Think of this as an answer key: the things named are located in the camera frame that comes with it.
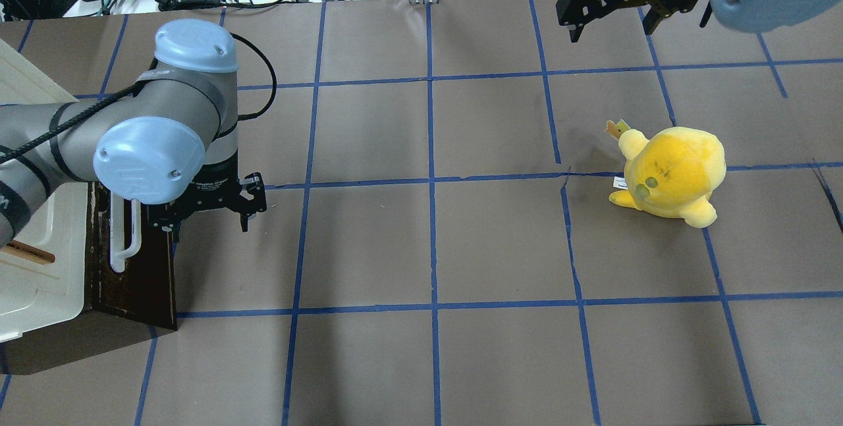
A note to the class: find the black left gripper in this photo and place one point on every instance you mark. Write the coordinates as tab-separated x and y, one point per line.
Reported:
209	189

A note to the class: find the cream plastic drawer cabinet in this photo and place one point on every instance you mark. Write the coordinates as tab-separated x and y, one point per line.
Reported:
43	267

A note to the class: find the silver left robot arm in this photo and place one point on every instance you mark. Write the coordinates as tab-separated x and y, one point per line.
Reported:
169	140

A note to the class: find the dark brown wooden base box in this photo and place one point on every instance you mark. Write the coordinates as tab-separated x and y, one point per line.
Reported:
119	309

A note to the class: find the yellow plush toy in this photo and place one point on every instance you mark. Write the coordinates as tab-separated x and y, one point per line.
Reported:
671	175

